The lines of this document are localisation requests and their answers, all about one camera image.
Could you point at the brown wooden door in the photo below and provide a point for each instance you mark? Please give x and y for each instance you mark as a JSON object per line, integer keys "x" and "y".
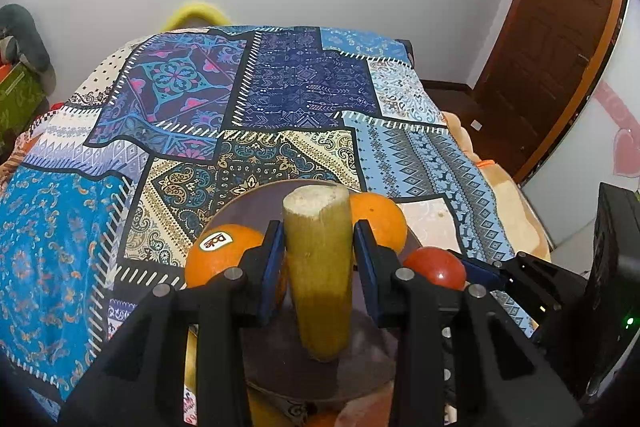
{"x": 555, "y": 37}

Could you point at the beige orange fleece blanket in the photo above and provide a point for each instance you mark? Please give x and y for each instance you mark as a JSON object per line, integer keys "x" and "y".
{"x": 505, "y": 202}

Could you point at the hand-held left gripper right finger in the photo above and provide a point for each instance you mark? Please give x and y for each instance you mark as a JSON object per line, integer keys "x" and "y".
{"x": 366, "y": 274}

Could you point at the green cardboard box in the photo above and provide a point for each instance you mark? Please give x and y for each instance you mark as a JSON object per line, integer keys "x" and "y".
{"x": 17, "y": 99}

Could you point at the brown round plate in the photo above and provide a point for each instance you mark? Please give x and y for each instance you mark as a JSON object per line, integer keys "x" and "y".
{"x": 325, "y": 357}

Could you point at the white wall socket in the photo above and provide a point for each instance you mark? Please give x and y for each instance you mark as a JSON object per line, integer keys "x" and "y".
{"x": 476, "y": 125}

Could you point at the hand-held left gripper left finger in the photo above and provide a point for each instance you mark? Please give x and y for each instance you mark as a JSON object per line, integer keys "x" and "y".
{"x": 272, "y": 269}

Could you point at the half peeled banana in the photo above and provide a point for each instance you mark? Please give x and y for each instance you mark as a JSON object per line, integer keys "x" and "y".
{"x": 320, "y": 267}

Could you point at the red tomato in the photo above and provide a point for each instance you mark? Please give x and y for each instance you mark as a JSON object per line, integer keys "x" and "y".
{"x": 437, "y": 268}

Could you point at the grey plush toy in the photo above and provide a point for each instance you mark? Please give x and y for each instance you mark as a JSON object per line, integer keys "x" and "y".
{"x": 22, "y": 34}

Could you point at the plain orange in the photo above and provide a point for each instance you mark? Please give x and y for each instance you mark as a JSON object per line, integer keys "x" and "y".
{"x": 382, "y": 219}

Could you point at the patchwork printed blanket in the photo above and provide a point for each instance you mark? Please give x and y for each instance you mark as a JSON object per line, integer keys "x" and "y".
{"x": 210, "y": 122}

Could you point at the orange with white sticker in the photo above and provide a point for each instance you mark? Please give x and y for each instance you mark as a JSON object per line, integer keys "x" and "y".
{"x": 220, "y": 259}

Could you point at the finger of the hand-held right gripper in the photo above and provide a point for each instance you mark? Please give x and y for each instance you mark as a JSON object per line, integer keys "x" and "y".
{"x": 525, "y": 277}

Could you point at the white cabinet with pink hearts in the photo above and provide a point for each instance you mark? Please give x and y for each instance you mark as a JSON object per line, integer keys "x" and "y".
{"x": 595, "y": 122}

